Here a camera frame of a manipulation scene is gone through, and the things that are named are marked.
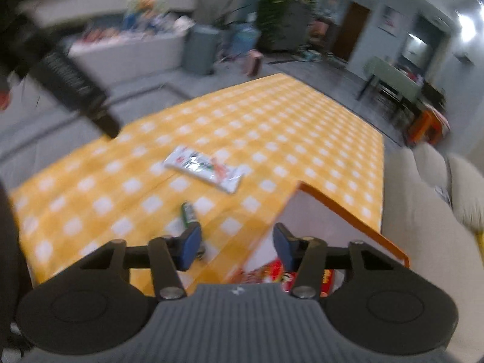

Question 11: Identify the colourful picture board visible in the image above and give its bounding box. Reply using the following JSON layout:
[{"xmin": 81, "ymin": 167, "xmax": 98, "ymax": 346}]
[{"xmin": 122, "ymin": 0, "xmax": 169, "ymax": 34}]

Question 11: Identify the pink space heater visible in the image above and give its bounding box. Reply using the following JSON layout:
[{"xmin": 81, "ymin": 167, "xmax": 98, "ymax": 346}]
[{"xmin": 244, "ymin": 49, "xmax": 263, "ymax": 77}]

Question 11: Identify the large green houseplant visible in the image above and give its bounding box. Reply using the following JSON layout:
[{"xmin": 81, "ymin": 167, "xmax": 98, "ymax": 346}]
[{"xmin": 256, "ymin": 0, "xmax": 315, "ymax": 50}]

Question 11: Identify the red yellow snack bag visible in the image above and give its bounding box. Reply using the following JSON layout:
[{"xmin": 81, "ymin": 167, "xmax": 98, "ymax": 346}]
[{"xmin": 230, "ymin": 257, "xmax": 342, "ymax": 299}]

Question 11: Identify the orange stool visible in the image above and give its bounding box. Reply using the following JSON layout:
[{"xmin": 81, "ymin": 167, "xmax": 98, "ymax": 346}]
[{"xmin": 406, "ymin": 106, "xmax": 450, "ymax": 146}]

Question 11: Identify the grey trash bin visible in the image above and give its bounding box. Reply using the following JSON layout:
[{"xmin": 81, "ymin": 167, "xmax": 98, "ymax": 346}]
[{"xmin": 182, "ymin": 25, "xmax": 221, "ymax": 75}]

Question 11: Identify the white spicy strip packet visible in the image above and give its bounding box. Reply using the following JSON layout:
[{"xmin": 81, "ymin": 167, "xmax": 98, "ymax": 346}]
[{"xmin": 163, "ymin": 146, "xmax": 244, "ymax": 194}]

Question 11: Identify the brown wooden door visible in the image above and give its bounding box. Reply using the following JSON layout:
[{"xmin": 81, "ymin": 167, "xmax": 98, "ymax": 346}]
[{"xmin": 332, "ymin": 2, "xmax": 371, "ymax": 62}]

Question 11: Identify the grey drawer cabinet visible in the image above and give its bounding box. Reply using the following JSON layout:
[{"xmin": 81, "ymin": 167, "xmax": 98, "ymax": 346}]
[{"xmin": 265, "ymin": 0, "xmax": 313, "ymax": 52}]

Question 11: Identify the green covered dining table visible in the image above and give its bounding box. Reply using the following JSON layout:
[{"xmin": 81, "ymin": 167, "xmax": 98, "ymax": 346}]
[{"xmin": 357, "ymin": 57, "xmax": 447, "ymax": 122}]

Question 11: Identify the dark green snack packet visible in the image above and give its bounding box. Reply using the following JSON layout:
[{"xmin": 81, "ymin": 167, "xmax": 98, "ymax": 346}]
[{"xmin": 181, "ymin": 201, "xmax": 206, "ymax": 259}]

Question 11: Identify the orange white cardboard box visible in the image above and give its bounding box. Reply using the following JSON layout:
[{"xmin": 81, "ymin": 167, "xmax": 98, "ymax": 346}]
[{"xmin": 232, "ymin": 182, "xmax": 410, "ymax": 283}]

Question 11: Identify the yellow checkered tablecloth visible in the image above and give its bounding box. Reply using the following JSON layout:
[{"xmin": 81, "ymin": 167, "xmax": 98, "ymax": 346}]
[{"xmin": 11, "ymin": 74, "xmax": 384, "ymax": 289}]

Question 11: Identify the beige sofa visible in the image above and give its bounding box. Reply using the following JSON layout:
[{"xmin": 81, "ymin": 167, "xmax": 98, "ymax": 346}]
[{"xmin": 381, "ymin": 144, "xmax": 483, "ymax": 362}]

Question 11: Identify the white tv cabinet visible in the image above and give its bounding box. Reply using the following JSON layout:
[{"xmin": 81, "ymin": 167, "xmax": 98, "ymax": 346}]
[{"xmin": 68, "ymin": 33, "xmax": 185, "ymax": 86}]

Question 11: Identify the blue water jug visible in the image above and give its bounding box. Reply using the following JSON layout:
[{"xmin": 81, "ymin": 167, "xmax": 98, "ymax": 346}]
[{"xmin": 229, "ymin": 22, "xmax": 261, "ymax": 57}]

